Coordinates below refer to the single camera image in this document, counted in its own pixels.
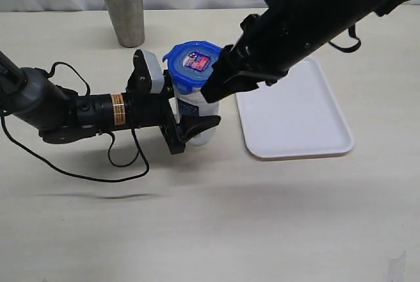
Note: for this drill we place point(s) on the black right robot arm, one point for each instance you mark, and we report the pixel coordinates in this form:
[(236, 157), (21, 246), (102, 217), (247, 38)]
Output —
[(323, 20)]

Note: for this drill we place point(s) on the white rectangular plastic tray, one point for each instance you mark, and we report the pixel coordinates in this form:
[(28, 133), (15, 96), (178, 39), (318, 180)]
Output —
[(297, 118)]

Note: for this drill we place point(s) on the blue plastic lid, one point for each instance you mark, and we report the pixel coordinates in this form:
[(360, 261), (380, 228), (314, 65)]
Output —
[(190, 64)]

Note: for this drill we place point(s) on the clear plastic tall container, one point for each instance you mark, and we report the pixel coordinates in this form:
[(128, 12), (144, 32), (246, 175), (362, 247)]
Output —
[(196, 105)]

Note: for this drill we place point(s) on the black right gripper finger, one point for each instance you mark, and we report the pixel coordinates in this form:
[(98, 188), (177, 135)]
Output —
[(225, 81)]

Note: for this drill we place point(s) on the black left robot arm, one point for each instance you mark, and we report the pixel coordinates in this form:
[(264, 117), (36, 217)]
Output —
[(63, 116)]

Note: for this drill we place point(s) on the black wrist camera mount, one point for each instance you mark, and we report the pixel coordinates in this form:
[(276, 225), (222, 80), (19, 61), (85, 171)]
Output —
[(147, 76)]

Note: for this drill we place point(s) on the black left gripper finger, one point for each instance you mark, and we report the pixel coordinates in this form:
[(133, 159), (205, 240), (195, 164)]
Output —
[(198, 130)]

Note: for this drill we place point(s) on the stainless steel cup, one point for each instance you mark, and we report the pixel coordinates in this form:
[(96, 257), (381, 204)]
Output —
[(127, 17)]

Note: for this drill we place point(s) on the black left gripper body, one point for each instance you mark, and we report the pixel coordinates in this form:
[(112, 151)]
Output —
[(154, 110)]

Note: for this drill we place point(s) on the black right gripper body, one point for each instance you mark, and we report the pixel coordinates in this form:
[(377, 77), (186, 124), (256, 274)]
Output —
[(266, 45)]

